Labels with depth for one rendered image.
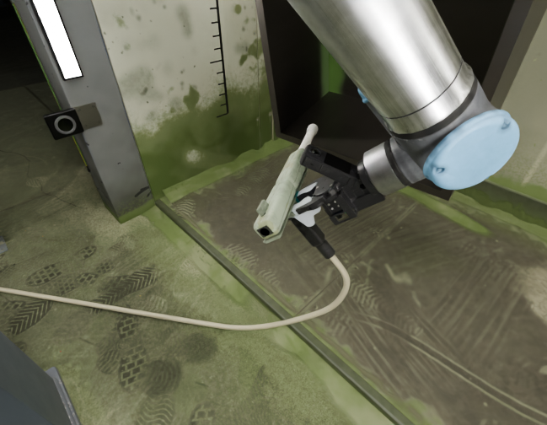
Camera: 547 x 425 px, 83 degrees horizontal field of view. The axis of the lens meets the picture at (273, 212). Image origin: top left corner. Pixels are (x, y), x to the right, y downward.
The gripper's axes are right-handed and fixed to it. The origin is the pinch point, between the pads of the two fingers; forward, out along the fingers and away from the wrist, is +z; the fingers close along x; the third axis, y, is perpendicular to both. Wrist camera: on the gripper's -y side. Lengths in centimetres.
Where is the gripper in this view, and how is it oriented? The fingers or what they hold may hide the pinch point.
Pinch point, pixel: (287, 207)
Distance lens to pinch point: 69.8
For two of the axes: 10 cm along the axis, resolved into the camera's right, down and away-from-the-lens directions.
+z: -7.2, 3.6, 6.0
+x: 2.9, -6.2, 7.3
